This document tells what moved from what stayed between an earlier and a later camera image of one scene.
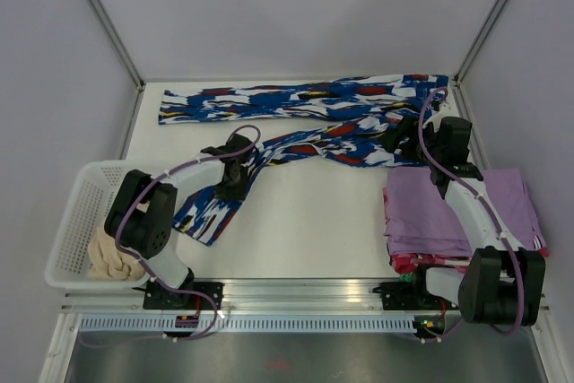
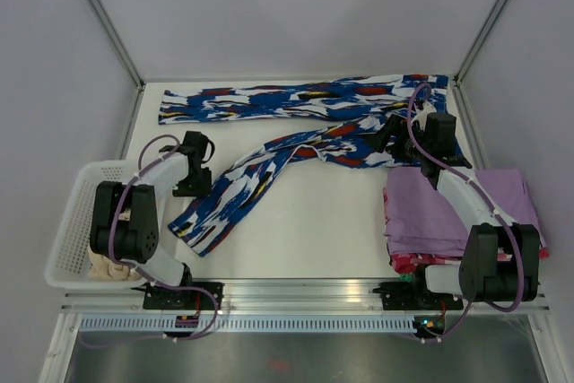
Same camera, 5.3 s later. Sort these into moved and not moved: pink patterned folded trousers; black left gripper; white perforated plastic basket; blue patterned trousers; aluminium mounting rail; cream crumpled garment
Moved: blue patterned trousers; black left gripper
Not moved: pink patterned folded trousers; white perforated plastic basket; aluminium mounting rail; cream crumpled garment
